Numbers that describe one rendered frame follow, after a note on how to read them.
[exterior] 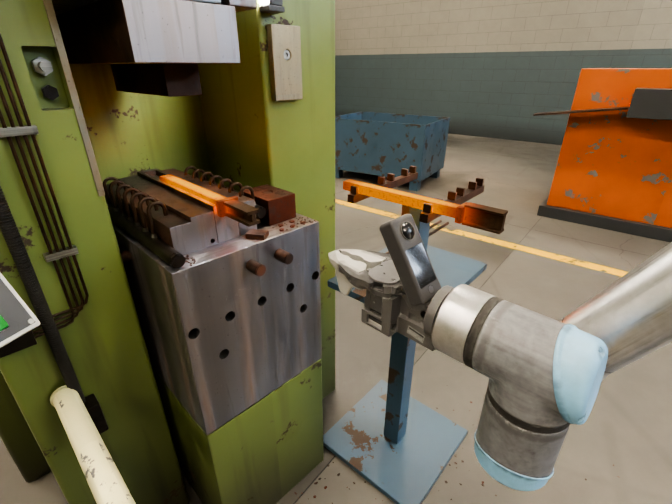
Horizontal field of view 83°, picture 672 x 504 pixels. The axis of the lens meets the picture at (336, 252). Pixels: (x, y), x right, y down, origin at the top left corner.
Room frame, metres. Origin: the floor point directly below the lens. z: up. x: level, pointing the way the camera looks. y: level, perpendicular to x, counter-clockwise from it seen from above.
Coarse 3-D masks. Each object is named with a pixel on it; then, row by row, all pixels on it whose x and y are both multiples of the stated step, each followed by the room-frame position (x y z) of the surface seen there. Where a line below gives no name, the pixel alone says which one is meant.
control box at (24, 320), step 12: (0, 276) 0.42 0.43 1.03; (0, 288) 0.41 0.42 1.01; (12, 288) 0.42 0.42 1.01; (0, 300) 0.40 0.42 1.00; (12, 300) 0.41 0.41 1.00; (0, 312) 0.39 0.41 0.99; (12, 312) 0.40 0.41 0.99; (24, 312) 0.41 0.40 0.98; (12, 324) 0.39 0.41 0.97; (24, 324) 0.40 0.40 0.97; (36, 324) 0.40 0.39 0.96; (0, 336) 0.37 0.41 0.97; (12, 336) 0.38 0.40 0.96
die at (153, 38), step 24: (120, 0) 0.69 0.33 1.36; (144, 0) 0.71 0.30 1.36; (168, 0) 0.74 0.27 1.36; (72, 24) 0.89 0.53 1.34; (96, 24) 0.79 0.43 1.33; (120, 24) 0.71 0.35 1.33; (144, 24) 0.71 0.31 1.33; (168, 24) 0.74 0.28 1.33; (192, 24) 0.77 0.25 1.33; (216, 24) 0.80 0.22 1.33; (72, 48) 0.93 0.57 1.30; (96, 48) 0.81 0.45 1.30; (120, 48) 0.72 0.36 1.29; (144, 48) 0.70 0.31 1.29; (168, 48) 0.73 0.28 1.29; (192, 48) 0.76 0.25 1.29; (216, 48) 0.80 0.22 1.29
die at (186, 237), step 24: (120, 192) 0.92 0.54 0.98; (144, 192) 0.89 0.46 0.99; (168, 192) 0.89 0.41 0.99; (216, 192) 0.88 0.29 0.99; (144, 216) 0.78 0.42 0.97; (168, 216) 0.75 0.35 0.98; (192, 216) 0.73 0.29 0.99; (216, 216) 0.76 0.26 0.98; (168, 240) 0.70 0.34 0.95; (192, 240) 0.72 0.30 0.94; (216, 240) 0.76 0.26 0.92
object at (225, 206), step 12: (168, 180) 0.94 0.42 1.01; (180, 180) 0.93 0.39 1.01; (192, 192) 0.85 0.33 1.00; (204, 192) 0.83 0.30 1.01; (216, 204) 0.75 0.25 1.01; (228, 204) 0.74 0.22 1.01; (240, 204) 0.74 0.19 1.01; (228, 216) 0.74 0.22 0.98; (240, 216) 0.72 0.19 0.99; (252, 216) 0.70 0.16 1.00
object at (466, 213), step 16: (368, 192) 0.92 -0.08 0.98; (384, 192) 0.89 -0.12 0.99; (400, 192) 0.88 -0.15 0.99; (448, 208) 0.78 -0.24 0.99; (464, 208) 0.76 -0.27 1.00; (480, 208) 0.74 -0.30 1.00; (496, 208) 0.74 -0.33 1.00; (464, 224) 0.75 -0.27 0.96; (480, 224) 0.74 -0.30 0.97; (496, 224) 0.72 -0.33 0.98
